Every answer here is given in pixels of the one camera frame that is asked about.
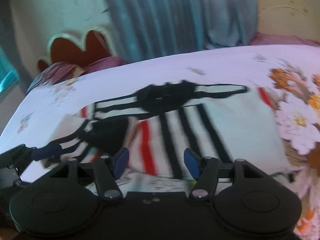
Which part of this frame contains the white striped small garment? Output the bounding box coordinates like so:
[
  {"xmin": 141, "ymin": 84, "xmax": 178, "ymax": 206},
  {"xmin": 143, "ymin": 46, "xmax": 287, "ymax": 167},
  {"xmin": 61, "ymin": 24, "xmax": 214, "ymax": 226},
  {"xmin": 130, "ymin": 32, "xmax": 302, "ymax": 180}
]
[{"xmin": 40, "ymin": 81, "xmax": 290, "ymax": 179}]

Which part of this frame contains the magenta pillow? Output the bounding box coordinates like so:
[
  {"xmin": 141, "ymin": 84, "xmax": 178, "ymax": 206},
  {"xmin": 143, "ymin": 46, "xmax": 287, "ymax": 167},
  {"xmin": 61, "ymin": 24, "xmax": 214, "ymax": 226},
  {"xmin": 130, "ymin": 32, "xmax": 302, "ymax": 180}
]
[{"xmin": 83, "ymin": 56, "xmax": 127, "ymax": 74}]

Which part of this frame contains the red scalloped headboard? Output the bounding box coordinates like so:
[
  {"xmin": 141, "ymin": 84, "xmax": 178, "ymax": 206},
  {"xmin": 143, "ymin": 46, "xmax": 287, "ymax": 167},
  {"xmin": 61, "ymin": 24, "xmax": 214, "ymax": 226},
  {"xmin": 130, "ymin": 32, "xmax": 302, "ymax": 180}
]
[{"xmin": 37, "ymin": 27, "xmax": 116, "ymax": 72}]

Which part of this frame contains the floral white bed sheet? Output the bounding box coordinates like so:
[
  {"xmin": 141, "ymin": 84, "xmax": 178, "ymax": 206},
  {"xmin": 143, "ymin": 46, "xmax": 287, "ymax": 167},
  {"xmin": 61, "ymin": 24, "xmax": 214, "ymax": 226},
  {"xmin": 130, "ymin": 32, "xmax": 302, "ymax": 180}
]
[{"xmin": 1, "ymin": 45, "xmax": 319, "ymax": 239}]

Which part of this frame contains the blue-grey curtain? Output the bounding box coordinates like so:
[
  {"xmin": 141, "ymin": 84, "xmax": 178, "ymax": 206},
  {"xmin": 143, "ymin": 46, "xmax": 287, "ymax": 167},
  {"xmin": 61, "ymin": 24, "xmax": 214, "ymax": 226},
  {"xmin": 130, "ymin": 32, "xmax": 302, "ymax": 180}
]
[{"xmin": 106, "ymin": 0, "xmax": 258, "ymax": 62}]

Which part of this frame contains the cream wardrobe door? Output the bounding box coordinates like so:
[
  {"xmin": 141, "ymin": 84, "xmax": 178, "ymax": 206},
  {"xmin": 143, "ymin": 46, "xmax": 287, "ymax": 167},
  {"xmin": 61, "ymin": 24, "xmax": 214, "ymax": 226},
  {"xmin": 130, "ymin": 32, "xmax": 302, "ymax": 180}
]
[{"xmin": 258, "ymin": 0, "xmax": 319, "ymax": 41}]

